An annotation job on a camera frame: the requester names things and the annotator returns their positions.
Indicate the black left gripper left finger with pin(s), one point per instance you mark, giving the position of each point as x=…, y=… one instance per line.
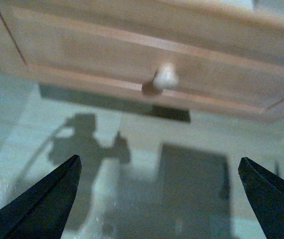
x=41, y=212

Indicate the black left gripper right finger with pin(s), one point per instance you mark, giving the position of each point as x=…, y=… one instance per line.
x=265, y=193

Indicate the wooden drawer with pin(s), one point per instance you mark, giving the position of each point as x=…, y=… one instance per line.
x=187, y=54

